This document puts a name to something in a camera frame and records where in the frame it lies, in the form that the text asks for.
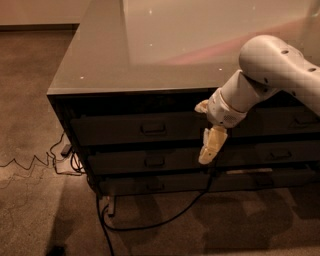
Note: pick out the grey drawer cabinet counter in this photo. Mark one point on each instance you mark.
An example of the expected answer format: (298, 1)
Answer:
(132, 57)

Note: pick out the black power adapter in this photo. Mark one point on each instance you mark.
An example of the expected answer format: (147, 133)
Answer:
(66, 150)

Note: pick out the dark drawer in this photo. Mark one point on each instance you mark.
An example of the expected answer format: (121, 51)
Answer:
(269, 153)
(154, 184)
(145, 161)
(262, 178)
(140, 128)
(277, 121)

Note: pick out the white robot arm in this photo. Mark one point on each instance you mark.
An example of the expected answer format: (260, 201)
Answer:
(267, 65)

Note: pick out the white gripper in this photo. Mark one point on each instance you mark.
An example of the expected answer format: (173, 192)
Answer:
(222, 112)

